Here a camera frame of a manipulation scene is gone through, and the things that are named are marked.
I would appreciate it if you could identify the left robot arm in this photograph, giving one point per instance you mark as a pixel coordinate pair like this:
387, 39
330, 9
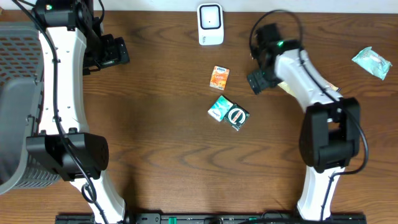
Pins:
74, 45

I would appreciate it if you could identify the dark green round-label packet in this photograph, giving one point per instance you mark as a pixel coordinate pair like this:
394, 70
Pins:
236, 117

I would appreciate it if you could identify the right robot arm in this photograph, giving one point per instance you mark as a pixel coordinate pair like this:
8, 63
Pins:
329, 136

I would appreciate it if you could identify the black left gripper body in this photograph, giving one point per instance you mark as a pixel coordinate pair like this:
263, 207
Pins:
104, 51

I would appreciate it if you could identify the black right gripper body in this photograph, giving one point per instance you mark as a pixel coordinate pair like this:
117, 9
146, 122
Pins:
263, 76

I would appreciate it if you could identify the grey plastic mesh basket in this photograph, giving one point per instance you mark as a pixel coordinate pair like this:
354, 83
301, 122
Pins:
22, 90

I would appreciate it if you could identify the teal snack packet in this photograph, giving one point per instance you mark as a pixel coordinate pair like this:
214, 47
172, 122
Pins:
372, 62

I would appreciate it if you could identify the yellow snack bag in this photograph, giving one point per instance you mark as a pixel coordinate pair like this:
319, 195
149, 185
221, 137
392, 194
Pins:
288, 90

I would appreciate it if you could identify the orange small box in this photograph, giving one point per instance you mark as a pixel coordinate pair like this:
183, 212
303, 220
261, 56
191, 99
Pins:
219, 77

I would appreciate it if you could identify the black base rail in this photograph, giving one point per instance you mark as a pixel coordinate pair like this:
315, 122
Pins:
156, 218

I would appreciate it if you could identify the light teal small packet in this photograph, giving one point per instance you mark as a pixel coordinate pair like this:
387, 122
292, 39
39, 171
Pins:
220, 108

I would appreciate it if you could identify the white barcode scanner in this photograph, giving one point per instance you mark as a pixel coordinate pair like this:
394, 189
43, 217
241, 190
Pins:
210, 24

